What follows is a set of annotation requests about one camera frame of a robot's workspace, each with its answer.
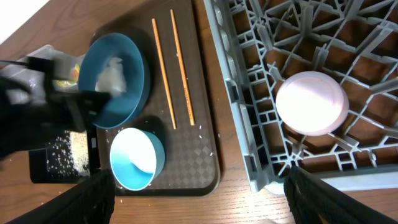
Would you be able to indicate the left wooden chopstick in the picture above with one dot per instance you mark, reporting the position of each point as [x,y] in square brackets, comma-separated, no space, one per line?
[163,72]

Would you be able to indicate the wooden chopstick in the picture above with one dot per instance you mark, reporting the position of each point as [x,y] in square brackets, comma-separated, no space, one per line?
[163,72]
[182,69]

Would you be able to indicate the dark brown serving tray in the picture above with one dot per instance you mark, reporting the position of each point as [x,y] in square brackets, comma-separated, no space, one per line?
[191,164]

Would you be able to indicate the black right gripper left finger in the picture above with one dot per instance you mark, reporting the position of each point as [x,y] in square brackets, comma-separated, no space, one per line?
[90,201]

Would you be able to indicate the dark blue plate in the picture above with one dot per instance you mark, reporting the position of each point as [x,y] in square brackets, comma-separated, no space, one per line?
[118,110]

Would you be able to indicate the black plastic tray bin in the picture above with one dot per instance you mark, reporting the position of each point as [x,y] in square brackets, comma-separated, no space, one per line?
[53,163]

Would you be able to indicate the right wooden chopstick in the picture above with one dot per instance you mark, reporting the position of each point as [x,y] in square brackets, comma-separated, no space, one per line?
[182,69]

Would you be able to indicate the grey dishwasher rack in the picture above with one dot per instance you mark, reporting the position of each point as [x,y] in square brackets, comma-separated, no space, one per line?
[260,44]

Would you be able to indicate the clear plastic bin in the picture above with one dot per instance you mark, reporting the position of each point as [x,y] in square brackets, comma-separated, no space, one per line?
[35,80]

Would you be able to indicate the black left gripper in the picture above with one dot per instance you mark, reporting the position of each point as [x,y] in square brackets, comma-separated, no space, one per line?
[27,126]

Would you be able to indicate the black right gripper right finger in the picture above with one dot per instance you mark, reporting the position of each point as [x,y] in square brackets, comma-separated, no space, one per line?
[312,200]

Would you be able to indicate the light blue bowl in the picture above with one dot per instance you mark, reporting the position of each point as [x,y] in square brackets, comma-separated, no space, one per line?
[137,157]

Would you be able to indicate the yellow green snack wrapper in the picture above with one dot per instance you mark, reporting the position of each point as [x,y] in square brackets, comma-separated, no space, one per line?
[71,80]

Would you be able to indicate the white rice pile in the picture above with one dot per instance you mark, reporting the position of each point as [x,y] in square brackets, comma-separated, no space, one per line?
[79,151]

